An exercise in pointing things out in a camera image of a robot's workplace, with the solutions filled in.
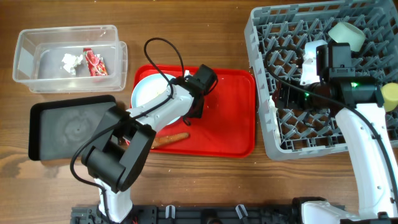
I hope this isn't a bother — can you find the crumpled white tissue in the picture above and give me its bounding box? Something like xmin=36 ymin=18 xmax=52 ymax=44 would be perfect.
xmin=62 ymin=54 xmax=83 ymax=76

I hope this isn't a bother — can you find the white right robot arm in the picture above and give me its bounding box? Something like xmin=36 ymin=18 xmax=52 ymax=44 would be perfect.
xmin=264 ymin=43 xmax=397 ymax=223

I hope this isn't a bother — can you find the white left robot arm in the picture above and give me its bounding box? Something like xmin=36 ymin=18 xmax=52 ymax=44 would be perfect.
xmin=70 ymin=65 xmax=218 ymax=223

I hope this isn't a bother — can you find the grey dishwasher rack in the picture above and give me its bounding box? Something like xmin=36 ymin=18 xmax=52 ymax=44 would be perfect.
xmin=244 ymin=1 xmax=397 ymax=160

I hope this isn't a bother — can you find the green bowl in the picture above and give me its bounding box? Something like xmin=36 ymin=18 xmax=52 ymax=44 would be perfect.
xmin=328 ymin=22 xmax=366 ymax=52

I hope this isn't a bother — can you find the red serving tray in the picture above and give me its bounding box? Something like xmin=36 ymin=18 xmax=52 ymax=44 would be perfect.
xmin=125 ymin=63 xmax=257 ymax=159

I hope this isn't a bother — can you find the orange carrot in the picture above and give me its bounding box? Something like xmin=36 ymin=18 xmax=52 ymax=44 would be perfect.
xmin=151 ymin=133 xmax=190 ymax=149

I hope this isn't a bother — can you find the red snack wrapper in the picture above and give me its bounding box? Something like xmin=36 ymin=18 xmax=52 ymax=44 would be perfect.
xmin=83 ymin=48 xmax=108 ymax=77

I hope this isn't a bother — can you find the yellow cup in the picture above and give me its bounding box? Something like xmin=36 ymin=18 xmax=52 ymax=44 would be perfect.
xmin=381 ymin=83 xmax=398 ymax=112

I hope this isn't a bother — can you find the black waste tray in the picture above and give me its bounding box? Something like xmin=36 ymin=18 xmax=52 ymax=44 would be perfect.
xmin=28 ymin=95 xmax=116 ymax=161

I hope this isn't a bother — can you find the clear plastic bin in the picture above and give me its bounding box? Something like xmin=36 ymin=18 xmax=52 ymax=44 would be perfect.
xmin=12 ymin=25 xmax=127 ymax=93

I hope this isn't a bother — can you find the light blue plate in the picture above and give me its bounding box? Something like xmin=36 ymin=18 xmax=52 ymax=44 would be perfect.
xmin=127 ymin=73 xmax=192 ymax=131

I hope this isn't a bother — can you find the white plastic spoon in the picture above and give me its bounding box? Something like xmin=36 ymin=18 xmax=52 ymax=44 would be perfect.
xmin=269 ymin=99 xmax=281 ymax=144

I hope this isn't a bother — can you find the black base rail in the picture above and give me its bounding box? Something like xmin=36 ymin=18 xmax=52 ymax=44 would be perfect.
xmin=70 ymin=196 xmax=348 ymax=224

